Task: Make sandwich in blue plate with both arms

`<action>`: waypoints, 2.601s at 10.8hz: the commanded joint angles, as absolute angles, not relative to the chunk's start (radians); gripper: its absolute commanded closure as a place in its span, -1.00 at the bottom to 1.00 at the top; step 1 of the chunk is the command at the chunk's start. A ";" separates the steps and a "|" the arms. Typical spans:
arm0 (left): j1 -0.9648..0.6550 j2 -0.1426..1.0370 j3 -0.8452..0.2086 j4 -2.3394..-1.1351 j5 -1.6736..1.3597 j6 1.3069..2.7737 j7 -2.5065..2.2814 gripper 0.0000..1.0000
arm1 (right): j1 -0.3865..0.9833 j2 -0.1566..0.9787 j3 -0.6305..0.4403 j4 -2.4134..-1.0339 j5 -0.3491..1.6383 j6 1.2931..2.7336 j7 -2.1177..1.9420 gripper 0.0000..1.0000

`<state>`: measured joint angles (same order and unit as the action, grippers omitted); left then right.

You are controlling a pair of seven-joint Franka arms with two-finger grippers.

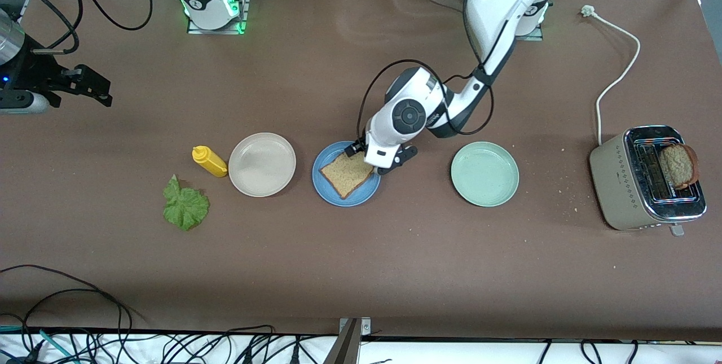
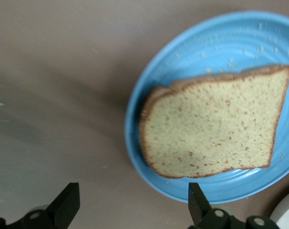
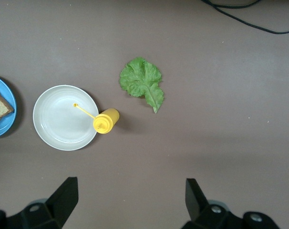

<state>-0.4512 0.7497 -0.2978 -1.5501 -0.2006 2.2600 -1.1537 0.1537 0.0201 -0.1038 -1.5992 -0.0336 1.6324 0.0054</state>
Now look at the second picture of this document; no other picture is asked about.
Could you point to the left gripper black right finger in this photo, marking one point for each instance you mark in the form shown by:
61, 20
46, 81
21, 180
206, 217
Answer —
201, 214

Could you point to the beige round plate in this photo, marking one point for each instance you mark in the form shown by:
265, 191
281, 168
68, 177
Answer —
287, 212

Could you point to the brown bread slice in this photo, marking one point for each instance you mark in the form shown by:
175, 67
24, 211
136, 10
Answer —
213, 124

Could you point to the blue round plate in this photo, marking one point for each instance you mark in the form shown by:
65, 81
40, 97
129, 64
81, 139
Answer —
230, 43

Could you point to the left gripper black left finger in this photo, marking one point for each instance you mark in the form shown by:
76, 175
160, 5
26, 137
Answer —
63, 205

